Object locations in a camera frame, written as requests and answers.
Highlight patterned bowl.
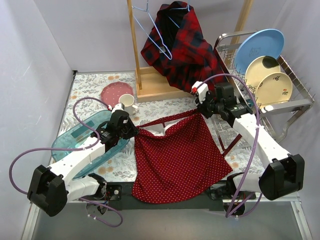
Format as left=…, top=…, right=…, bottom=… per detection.
left=217, top=114, right=228, bottom=121

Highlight pink dotted plate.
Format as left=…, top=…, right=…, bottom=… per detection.
left=100, top=81, right=134, bottom=107

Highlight white mug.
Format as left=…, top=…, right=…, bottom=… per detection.
left=118, top=93, right=139, bottom=116

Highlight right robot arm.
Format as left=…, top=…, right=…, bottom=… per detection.
left=191, top=81, right=305, bottom=200

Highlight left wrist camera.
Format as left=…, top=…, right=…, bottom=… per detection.
left=107, top=102, right=125, bottom=114

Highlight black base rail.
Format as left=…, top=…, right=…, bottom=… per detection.
left=84, top=179, right=256, bottom=212

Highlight blue wire hanger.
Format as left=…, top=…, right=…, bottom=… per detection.
left=167, top=0, right=190, bottom=28
left=131, top=0, right=174, bottom=60

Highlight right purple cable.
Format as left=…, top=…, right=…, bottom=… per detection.
left=197, top=73, right=263, bottom=219

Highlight blue plate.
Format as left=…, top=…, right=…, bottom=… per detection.
left=233, top=28, right=285, bottom=74

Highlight cream plate black spot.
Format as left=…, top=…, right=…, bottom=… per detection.
left=245, top=56, right=281, bottom=87

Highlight floral tablecloth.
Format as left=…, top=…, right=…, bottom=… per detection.
left=59, top=72, right=252, bottom=182

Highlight metal dish rack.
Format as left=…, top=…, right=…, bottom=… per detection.
left=214, top=31, right=315, bottom=143

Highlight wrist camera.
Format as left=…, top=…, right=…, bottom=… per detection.
left=190, top=81, right=209, bottom=104
left=107, top=102, right=125, bottom=114

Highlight red polka dot cloth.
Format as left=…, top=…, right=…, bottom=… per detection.
left=132, top=109, right=233, bottom=204

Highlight teal plastic tray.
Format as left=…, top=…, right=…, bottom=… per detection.
left=51, top=110, right=129, bottom=179

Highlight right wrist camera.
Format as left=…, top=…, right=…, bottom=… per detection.
left=190, top=81, right=209, bottom=104

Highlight red plaid skirt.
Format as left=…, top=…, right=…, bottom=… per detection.
left=140, top=1, right=227, bottom=92

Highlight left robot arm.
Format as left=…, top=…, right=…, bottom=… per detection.
left=27, top=109, right=138, bottom=217

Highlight wooden hanger stand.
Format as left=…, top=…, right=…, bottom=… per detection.
left=126, top=0, right=254, bottom=103

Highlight cream plate with flower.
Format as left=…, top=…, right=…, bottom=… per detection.
left=255, top=72, right=293, bottom=109

